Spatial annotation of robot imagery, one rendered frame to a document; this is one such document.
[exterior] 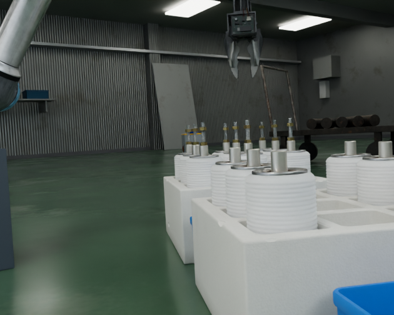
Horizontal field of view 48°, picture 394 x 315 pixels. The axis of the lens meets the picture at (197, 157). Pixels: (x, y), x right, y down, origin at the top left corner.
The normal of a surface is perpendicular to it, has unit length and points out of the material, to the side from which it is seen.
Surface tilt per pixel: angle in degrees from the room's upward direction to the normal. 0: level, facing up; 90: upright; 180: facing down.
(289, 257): 90
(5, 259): 90
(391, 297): 88
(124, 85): 90
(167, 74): 80
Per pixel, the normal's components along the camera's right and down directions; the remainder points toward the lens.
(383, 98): -0.83, 0.07
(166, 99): 0.54, -0.16
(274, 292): 0.17, 0.04
